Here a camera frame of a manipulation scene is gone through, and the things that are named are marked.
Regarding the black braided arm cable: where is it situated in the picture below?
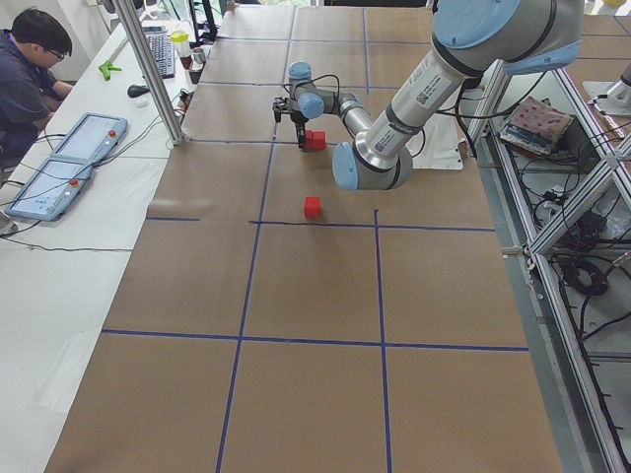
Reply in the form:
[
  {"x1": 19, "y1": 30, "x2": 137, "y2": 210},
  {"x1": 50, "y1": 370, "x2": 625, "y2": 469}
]
[{"x1": 283, "y1": 73, "x2": 342, "y2": 100}]

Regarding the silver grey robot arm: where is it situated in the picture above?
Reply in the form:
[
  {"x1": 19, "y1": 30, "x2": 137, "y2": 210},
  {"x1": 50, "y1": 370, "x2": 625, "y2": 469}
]
[
  {"x1": 332, "y1": 0, "x2": 584, "y2": 190},
  {"x1": 272, "y1": 61, "x2": 375, "y2": 151}
]

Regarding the yellow lidded cup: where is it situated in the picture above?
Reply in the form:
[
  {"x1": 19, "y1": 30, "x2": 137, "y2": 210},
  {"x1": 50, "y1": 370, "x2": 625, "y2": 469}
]
[{"x1": 170, "y1": 30, "x2": 191, "y2": 60}]

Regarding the black computer mouse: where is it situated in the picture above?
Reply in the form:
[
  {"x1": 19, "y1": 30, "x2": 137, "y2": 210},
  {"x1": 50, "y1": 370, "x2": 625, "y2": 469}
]
[{"x1": 127, "y1": 85, "x2": 150, "y2": 99}]

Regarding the aluminium profile post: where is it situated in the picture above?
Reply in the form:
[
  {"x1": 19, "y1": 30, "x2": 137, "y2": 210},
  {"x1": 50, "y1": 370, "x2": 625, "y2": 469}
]
[{"x1": 113, "y1": 0, "x2": 186, "y2": 146}]

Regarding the teach pendant near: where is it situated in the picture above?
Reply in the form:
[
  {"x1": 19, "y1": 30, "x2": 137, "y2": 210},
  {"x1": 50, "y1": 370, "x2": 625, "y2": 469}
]
[{"x1": 6, "y1": 158, "x2": 94, "y2": 222}]

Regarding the black keyboard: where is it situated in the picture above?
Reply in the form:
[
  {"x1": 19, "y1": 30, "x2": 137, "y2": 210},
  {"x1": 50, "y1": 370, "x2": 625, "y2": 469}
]
[{"x1": 145, "y1": 34, "x2": 175, "y2": 79}]

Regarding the teach pendant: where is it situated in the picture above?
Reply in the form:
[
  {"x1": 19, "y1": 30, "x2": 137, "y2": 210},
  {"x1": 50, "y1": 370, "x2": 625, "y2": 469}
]
[
  {"x1": 6, "y1": 158, "x2": 94, "y2": 222},
  {"x1": 50, "y1": 113, "x2": 128, "y2": 165}
]

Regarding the stack of books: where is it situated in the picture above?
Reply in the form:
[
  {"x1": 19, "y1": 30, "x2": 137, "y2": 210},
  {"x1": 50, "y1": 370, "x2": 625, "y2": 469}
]
[{"x1": 499, "y1": 97, "x2": 574, "y2": 156}]

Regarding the green plastic tool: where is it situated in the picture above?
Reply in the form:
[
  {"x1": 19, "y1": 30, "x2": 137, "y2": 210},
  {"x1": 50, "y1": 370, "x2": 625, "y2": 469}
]
[{"x1": 98, "y1": 60, "x2": 122, "y2": 81}]

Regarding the teach pendant far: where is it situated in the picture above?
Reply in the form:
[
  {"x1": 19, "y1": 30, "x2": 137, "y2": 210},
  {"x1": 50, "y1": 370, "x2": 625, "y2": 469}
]
[{"x1": 50, "y1": 113, "x2": 128, "y2": 165}]

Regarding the brown paper table cover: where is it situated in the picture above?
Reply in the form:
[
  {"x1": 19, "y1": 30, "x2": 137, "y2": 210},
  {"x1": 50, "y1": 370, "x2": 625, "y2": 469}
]
[{"x1": 46, "y1": 7, "x2": 562, "y2": 472}]

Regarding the seated person in blue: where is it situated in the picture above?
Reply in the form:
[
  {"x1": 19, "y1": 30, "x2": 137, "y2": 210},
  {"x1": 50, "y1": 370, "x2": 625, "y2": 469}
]
[{"x1": 1, "y1": 7, "x2": 73, "y2": 170}]

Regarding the red block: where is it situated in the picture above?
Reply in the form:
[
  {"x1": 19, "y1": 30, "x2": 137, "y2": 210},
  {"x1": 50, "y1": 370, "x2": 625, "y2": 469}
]
[
  {"x1": 303, "y1": 130, "x2": 315, "y2": 151},
  {"x1": 303, "y1": 196, "x2": 321, "y2": 219},
  {"x1": 312, "y1": 131, "x2": 326, "y2": 151}
]

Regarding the steel cup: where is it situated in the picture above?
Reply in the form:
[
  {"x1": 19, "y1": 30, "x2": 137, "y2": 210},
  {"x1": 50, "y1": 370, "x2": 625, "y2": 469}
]
[{"x1": 191, "y1": 47, "x2": 206, "y2": 69}]

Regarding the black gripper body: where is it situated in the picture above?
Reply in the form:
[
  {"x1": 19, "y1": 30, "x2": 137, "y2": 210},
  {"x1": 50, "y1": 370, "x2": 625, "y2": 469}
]
[{"x1": 273, "y1": 97, "x2": 309, "y2": 129}]

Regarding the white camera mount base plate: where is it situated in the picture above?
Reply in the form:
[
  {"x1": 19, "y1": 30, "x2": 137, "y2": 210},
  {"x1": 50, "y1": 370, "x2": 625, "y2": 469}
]
[{"x1": 406, "y1": 114, "x2": 463, "y2": 170}]

